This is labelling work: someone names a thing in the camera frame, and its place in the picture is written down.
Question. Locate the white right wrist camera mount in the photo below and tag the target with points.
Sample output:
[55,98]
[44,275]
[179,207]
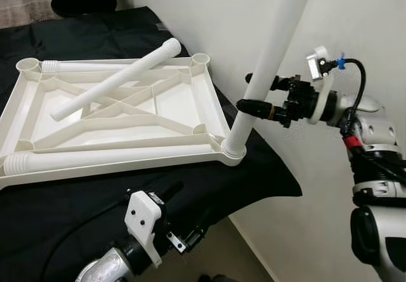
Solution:
[320,63]

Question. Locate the white plastic table top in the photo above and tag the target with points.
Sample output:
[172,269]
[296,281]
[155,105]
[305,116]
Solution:
[184,104]

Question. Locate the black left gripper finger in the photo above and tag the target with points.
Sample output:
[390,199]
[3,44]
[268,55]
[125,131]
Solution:
[196,234]
[166,192]

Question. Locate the tan rubber band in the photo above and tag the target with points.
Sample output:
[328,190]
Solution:
[271,113]

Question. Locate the black table cloth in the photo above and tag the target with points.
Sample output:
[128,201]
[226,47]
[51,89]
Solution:
[241,174]

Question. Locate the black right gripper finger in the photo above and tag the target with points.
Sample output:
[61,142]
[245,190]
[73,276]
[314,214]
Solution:
[251,77]
[254,108]

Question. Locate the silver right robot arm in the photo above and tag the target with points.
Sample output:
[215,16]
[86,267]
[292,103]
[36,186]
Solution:
[374,142]

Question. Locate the beige cloth cover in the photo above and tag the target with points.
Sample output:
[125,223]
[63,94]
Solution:
[22,6]

